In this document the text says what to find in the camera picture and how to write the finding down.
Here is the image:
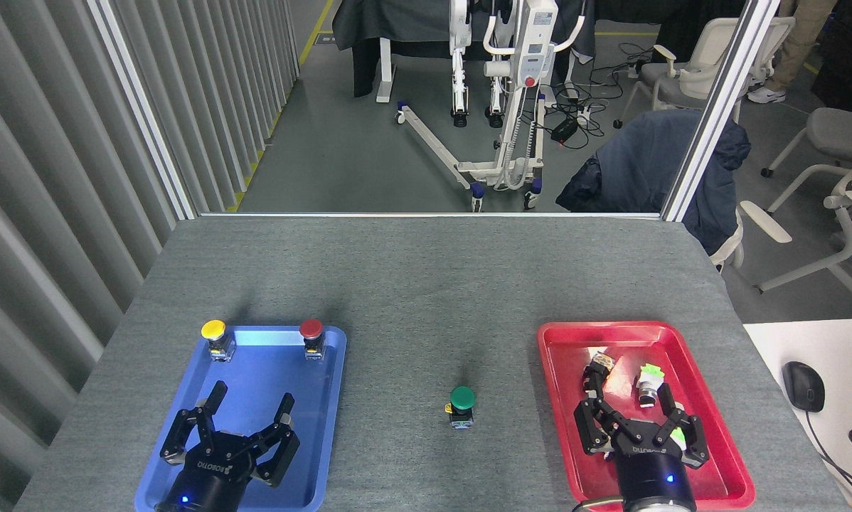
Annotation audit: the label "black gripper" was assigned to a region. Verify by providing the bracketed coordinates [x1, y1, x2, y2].
[574, 366, 710, 509]
[157, 380, 301, 512]

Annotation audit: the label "green push button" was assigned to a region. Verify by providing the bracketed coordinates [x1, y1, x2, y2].
[444, 386, 477, 430]

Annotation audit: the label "yellow push button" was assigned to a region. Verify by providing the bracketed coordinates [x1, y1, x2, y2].
[201, 319, 237, 362]

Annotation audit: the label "red push button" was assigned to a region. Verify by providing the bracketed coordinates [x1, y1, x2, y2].
[299, 319, 326, 361]

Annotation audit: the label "blue plastic tray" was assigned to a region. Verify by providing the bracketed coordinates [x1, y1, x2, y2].
[134, 325, 348, 512]

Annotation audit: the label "red plastic tray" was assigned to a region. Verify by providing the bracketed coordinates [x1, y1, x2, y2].
[537, 321, 757, 511]

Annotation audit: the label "black computer mouse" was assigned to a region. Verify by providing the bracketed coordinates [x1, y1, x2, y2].
[782, 361, 826, 413]

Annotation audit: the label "white side table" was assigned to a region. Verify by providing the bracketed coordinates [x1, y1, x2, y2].
[743, 317, 852, 512]

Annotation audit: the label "white chair under jacket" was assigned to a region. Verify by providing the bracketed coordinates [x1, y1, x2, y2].
[710, 213, 747, 272]

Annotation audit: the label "dark blue jacket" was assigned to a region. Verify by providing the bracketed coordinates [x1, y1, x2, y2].
[555, 109, 752, 257]

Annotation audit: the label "white office chair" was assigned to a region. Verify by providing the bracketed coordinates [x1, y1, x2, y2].
[613, 16, 797, 130]

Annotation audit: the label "white wheeled stand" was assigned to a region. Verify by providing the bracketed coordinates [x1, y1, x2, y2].
[395, 0, 587, 213]

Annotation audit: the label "person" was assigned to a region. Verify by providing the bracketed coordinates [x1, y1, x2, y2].
[747, 0, 838, 105]

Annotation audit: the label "white hanging robot legs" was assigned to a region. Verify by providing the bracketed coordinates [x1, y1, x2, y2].
[447, 0, 506, 129]

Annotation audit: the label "table with dark cloth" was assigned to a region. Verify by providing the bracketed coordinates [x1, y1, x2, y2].
[331, 0, 597, 105]

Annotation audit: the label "silver switch with green tag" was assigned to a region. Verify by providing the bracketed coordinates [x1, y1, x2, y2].
[634, 363, 666, 408]

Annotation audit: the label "black selector switch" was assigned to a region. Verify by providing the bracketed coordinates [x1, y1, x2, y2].
[581, 348, 617, 392]

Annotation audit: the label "silver post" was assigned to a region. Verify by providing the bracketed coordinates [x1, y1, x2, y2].
[661, 0, 782, 223]
[87, 0, 198, 221]

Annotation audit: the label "black floor cables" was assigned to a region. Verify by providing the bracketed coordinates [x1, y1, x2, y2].
[540, 41, 656, 150]

